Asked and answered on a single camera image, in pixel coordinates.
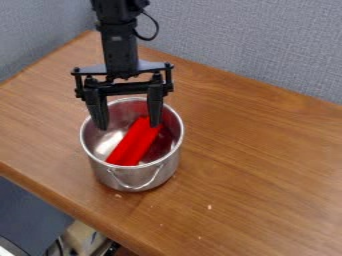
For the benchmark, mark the metal pot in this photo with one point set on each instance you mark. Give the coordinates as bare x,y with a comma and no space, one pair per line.
161,161

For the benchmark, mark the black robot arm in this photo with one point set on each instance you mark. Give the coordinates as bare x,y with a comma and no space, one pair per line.
120,12

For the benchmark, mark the beige box under table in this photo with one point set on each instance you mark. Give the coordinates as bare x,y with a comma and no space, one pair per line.
84,241

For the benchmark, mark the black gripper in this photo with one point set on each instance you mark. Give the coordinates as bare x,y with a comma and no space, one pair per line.
124,75

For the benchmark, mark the red plastic block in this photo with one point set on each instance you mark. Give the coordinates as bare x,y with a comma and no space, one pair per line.
136,143

